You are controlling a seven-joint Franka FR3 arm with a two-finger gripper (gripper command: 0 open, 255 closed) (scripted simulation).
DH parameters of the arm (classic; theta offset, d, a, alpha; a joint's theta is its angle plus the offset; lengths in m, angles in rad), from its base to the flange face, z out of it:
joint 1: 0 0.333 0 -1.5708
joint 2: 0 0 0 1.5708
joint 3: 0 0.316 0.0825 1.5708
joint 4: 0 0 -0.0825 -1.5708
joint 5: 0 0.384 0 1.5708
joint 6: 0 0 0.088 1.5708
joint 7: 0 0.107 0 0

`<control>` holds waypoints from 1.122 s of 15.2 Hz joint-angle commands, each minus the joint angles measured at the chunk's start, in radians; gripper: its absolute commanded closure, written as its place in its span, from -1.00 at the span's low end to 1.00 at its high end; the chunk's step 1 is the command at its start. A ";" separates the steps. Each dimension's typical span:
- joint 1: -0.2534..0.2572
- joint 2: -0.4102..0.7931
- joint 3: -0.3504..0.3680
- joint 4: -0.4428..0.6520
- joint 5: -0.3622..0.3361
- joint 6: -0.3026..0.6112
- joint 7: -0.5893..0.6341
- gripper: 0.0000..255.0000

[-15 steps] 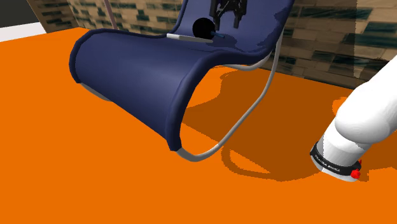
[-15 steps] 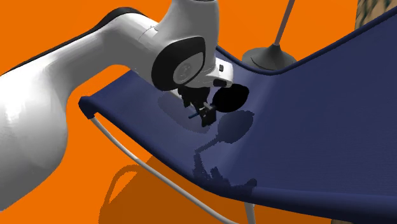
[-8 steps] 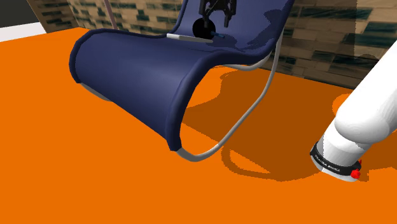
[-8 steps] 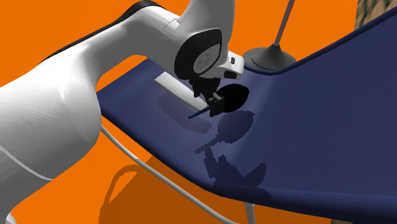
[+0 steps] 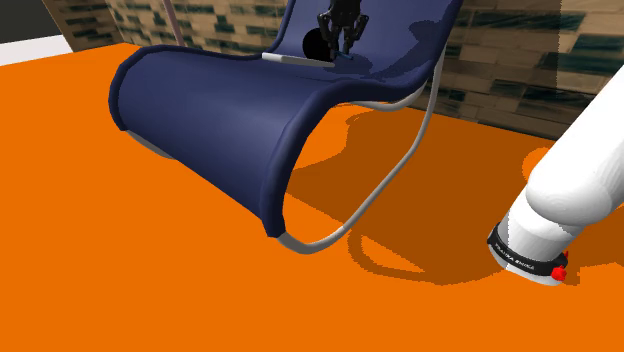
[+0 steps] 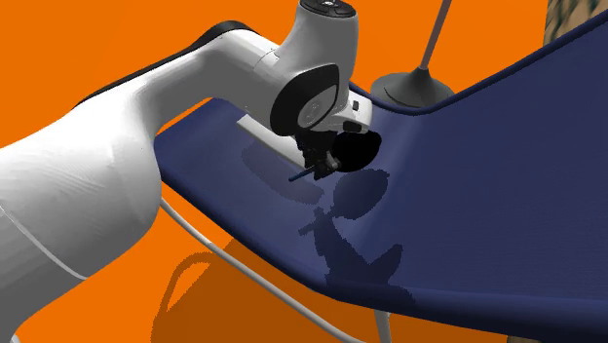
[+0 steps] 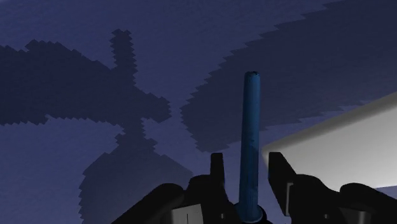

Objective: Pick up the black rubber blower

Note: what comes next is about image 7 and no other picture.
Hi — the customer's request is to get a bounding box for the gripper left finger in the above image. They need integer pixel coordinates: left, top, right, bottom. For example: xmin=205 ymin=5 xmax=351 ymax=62
xmin=112 ymin=152 xmax=238 ymax=224

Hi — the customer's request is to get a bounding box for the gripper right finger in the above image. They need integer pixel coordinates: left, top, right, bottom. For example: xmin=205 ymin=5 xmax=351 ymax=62
xmin=268 ymin=151 xmax=397 ymax=224

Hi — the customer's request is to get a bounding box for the blue pen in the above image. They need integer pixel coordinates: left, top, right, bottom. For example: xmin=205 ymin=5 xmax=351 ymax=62
xmin=233 ymin=71 xmax=267 ymax=224

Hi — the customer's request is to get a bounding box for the white box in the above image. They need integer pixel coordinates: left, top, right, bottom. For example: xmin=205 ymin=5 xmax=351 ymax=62
xmin=261 ymin=92 xmax=397 ymax=192

